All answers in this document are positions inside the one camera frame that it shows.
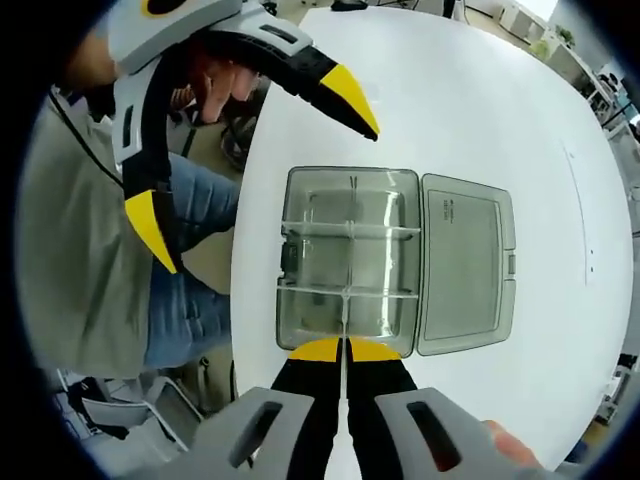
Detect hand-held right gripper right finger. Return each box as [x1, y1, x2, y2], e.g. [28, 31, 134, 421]
[347, 336, 504, 480]

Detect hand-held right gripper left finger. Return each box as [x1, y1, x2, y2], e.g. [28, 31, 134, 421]
[189, 336, 346, 480]

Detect clear plastic divider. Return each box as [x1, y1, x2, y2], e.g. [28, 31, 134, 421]
[281, 222, 421, 239]
[340, 292, 350, 437]
[276, 285, 420, 301]
[344, 219, 357, 296]

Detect transparent grey box guide fixture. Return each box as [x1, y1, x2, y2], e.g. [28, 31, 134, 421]
[275, 166, 516, 360]

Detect person's left hand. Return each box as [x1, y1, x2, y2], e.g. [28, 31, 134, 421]
[196, 61, 262, 125]

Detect person's right hand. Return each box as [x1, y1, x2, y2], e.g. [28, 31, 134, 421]
[483, 418, 542, 471]

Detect person's grey shirt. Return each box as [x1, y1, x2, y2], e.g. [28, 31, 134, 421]
[19, 89, 151, 379]

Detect person's blue jeans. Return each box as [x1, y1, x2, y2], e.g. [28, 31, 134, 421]
[143, 152, 241, 370]

